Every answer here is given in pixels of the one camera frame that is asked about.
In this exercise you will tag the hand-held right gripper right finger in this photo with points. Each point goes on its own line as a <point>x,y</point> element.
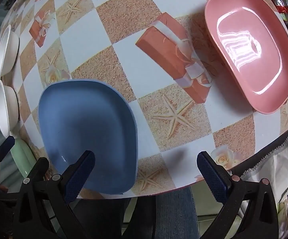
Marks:
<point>213,179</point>

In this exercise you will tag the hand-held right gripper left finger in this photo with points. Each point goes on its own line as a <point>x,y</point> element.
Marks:
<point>78,179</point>

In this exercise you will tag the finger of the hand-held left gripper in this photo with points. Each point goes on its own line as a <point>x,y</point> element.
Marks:
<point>8,142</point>

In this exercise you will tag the white bowl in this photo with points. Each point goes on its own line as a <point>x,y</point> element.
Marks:
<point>8,52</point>
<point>4,109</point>

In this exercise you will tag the blue plate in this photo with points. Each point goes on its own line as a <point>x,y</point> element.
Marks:
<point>84,119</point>

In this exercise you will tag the green plate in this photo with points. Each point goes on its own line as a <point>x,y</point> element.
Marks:
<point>22,156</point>

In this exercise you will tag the person's blue jeans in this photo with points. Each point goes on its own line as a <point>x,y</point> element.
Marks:
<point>173,211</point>

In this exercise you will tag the pink plate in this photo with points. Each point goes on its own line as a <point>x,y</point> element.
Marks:
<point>233,54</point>

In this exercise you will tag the checkered printed tablecloth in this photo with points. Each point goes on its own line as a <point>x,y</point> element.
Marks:
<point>124,54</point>

